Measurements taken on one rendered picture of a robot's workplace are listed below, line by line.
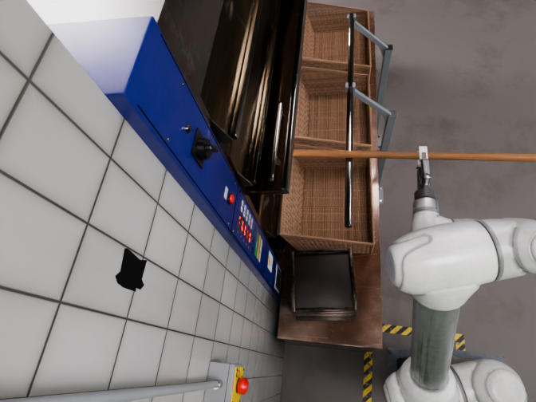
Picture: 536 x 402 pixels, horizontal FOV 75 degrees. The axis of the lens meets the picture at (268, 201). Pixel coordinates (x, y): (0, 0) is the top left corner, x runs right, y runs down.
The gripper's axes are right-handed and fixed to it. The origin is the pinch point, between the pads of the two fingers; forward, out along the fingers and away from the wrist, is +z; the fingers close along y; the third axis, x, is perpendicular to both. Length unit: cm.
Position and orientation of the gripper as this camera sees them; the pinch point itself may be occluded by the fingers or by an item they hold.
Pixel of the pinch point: (422, 155)
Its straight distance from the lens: 156.6
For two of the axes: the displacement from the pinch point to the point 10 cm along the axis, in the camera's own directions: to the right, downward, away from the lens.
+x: 9.8, 0.4, -2.0
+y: 1.6, 4.3, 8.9
